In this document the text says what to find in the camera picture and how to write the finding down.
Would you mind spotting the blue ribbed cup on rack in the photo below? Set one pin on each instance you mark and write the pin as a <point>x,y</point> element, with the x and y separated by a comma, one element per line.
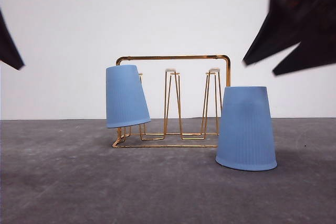
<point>125,101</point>

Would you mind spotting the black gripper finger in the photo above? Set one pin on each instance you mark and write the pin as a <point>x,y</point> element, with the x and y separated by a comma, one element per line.
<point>290,22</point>
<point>9,52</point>
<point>308,55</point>

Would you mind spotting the blue ribbed cup on table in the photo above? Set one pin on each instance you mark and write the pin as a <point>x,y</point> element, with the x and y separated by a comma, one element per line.
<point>245,140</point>

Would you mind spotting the gold wire cup rack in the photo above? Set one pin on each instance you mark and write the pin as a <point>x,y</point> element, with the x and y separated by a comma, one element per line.
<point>151,140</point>

